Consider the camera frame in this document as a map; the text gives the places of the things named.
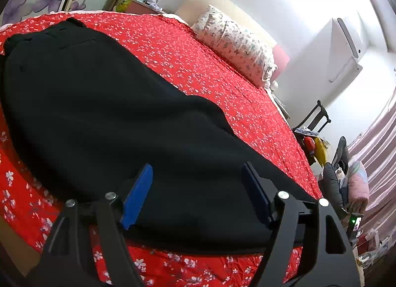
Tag dark jacket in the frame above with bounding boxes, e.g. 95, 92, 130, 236
320, 136, 351, 215

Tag pink bundle of bedding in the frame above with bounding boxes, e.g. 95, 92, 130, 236
346, 160, 371, 211

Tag black pants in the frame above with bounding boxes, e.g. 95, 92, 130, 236
3, 18, 322, 255

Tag white patterned pillow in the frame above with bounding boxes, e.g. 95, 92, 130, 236
191, 5, 278, 89

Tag pink curtain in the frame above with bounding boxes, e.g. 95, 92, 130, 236
346, 89, 396, 244

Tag bedside table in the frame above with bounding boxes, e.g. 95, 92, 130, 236
116, 0, 165, 16

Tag red floral bed sheet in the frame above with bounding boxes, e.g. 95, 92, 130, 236
0, 11, 324, 287

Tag red and yellow toys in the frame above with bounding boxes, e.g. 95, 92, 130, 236
302, 136, 329, 165

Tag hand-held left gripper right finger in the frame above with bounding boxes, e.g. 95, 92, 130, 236
241, 161, 362, 287

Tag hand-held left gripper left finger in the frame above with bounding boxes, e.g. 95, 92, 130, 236
26, 163, 154, 287

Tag white air conditioner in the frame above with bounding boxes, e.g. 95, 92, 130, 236
319, 17, 364, 102

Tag black chair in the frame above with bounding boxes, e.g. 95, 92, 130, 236
293, 100, 331, 134

